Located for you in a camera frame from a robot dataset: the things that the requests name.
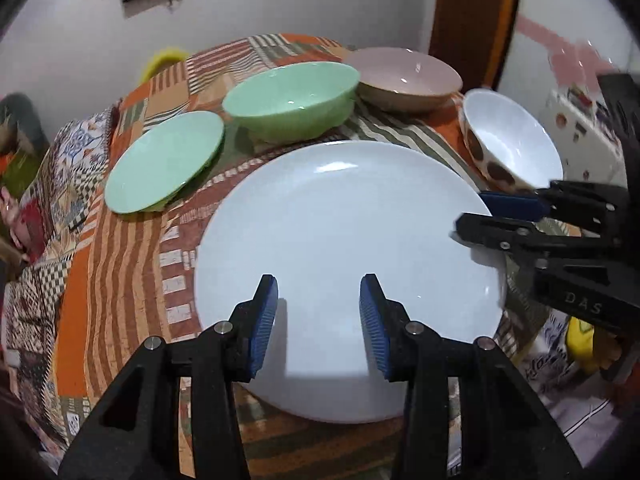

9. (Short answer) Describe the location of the white bowl with brown dots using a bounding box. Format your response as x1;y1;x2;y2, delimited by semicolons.
460;88;564;195

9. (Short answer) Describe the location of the striped patchwork blanket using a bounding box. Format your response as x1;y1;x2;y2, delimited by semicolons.
55;34;566;480

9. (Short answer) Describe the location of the green bowl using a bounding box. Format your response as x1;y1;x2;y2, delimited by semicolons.
222;61;361;144

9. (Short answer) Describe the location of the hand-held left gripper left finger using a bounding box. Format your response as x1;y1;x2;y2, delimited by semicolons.
57;274;279;480

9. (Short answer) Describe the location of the checkered patterned bedsheet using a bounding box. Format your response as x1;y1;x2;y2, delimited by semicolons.
0;240;101;461

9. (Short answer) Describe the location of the pink bowl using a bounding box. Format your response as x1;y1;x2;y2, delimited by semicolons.
346;47;464;113

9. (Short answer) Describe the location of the brown wooden door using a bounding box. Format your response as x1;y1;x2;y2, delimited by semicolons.
429;0;523;92

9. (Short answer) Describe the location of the large white plate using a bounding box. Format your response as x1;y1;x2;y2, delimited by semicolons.
194;140;507;423

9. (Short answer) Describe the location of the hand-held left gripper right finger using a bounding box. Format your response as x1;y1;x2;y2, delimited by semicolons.
359;273;583;480

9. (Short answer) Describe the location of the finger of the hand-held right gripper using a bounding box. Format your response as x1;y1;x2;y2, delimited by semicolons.
451;212;626;267
477;180;631;237

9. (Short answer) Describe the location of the green plate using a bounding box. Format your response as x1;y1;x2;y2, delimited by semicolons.
104;110;226;215

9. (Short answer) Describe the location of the yellow bag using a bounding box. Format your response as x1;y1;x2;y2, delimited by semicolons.
565;317;623;376

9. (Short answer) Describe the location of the pink wall sticker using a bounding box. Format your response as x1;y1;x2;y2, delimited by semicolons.
517;15;617;87

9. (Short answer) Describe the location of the white spotted box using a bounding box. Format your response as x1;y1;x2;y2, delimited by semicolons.
545;87;628;186

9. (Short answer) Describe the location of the patterned pillow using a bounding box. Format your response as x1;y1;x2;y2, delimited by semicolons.
20;109;121;271

